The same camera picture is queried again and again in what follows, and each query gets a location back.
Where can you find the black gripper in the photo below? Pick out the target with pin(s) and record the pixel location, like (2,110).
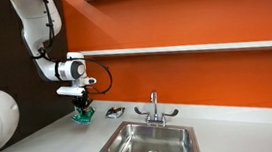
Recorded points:
(81,100)

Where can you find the green snack packet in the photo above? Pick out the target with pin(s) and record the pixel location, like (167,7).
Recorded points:
(83,116)

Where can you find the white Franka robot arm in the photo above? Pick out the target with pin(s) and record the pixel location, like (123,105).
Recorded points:
(41,35)

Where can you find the silver black snack packet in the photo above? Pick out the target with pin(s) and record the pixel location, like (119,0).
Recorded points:
(115,111)

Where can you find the chrome faucet with black levers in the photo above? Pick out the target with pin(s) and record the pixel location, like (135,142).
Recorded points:
(155,112)

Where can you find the stainless steel sink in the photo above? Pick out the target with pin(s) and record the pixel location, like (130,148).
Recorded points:
(149,143)

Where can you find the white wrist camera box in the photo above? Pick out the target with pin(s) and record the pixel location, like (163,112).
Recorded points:
(71,90)

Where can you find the white wall shelf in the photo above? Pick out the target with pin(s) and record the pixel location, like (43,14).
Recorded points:
(187,48)

